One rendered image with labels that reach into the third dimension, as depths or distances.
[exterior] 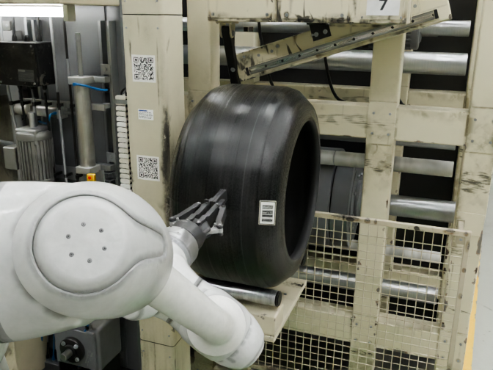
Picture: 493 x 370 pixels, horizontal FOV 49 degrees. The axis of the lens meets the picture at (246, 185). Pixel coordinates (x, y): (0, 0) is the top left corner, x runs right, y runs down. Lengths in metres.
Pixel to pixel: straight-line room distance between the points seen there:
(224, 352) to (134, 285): 0.57
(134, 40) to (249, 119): 0.43
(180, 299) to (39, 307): 0.34
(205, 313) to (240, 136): 0.63
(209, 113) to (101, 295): 1.05
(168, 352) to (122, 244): 1.50
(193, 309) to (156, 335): 1.10
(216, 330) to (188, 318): 0.08
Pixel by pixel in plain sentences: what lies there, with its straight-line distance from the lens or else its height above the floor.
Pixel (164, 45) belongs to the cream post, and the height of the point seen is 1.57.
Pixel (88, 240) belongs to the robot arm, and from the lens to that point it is 0.38.
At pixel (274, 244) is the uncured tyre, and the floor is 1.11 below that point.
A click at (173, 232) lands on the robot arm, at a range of 1.07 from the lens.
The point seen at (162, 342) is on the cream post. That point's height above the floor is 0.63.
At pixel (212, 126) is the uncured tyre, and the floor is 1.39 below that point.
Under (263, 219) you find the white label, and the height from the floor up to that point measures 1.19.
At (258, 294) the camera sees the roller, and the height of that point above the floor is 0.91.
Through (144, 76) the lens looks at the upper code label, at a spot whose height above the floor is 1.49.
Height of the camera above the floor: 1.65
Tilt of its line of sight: 17 degrees down
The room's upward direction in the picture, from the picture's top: 1 degrees clockwise
